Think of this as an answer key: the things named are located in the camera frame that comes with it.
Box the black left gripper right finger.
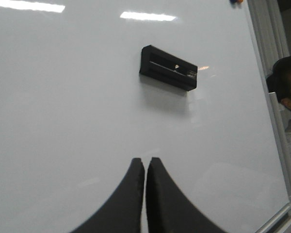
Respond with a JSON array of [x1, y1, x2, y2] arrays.
[[145, 157, 224, 233]]

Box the black whiteboard eraser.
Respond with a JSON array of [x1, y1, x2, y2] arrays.
[[139, 45, 198, 91]]

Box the orange and blue magnets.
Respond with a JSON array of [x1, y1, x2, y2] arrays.
[[230, 0, 243, 4]]

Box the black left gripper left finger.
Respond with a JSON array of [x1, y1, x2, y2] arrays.
[[73, 158, 145, 233]]

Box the large white whiteboard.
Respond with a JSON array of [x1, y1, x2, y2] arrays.
[[0, 0, 291, 233]]

